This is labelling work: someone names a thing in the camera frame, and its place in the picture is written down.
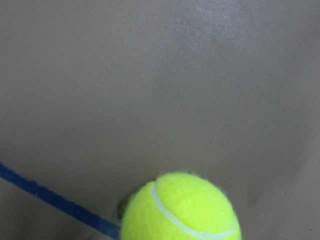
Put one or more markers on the Wilson 3 tennis ball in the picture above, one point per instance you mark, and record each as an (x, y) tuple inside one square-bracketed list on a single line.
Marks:
[(179, 206)]

